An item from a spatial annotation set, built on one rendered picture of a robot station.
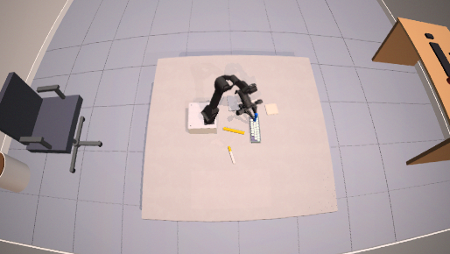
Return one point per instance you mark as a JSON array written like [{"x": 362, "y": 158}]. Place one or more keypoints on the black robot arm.
[{"x": 220, "y": 85}]

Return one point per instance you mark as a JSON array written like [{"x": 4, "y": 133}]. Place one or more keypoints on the keyboard with white letter keys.
[{"x": 255, "y": 131}]

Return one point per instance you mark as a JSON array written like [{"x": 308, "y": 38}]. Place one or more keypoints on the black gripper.
[{"x": 247, "y": 102}]

